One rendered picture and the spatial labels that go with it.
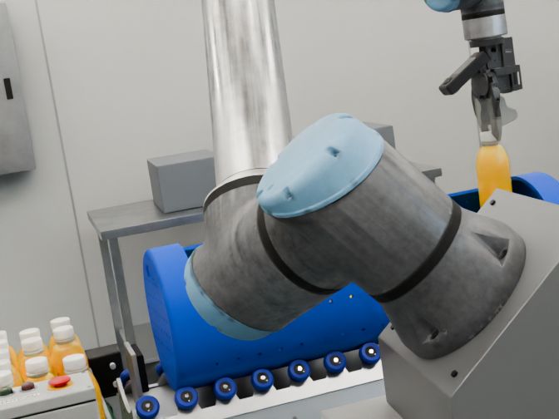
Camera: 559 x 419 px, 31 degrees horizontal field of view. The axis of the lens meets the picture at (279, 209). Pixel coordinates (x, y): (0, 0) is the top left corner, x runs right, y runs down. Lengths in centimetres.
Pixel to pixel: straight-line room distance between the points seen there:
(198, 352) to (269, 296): 68
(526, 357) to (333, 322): 84
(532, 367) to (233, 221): 40
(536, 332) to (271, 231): 32
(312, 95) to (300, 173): 434
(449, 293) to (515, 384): 12
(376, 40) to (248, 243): 441
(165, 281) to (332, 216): 81
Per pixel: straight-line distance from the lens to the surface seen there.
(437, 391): 115
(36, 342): 196
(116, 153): 522
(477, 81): 216
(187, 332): 184
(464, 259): 114
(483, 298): 114
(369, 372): 201
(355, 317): 194
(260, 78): 138
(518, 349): 113
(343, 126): 111
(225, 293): 123
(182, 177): 452
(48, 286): 529
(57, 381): 167
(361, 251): 111
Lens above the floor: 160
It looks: 10 degrees down
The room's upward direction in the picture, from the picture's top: 8 degrees counter-clockwise
